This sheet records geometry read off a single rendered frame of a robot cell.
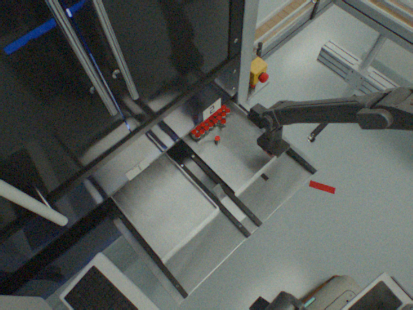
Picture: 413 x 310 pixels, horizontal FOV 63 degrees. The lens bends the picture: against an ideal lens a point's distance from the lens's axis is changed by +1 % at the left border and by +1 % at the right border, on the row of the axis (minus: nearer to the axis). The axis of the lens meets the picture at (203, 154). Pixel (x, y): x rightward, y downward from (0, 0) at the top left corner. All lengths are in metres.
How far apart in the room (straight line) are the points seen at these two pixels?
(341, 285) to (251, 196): 0.81
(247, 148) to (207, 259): 0.44
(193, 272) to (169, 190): 0.30
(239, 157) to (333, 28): 1.92
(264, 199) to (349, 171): 1.20
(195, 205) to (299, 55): 1.81
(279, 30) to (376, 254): 1.38
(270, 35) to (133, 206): 0.92
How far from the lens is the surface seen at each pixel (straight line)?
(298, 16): 1.67
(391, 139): 2.57
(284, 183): 1.27
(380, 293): 1.11
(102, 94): 0.71
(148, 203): 1.25
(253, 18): 1.07
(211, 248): 1.19
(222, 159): 1.28
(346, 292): 1.88
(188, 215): 1.22
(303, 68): 2.71
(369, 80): 2.04
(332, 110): 0.87
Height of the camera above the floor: 2.06
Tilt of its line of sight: 65 degrees down
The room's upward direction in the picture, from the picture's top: 6 degrees counter-clockwise
